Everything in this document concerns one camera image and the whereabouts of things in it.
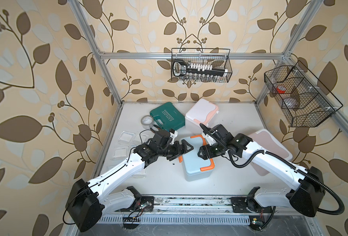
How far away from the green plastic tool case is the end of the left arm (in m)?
0.33

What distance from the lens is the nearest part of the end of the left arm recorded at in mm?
639

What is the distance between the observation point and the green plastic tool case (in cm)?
105
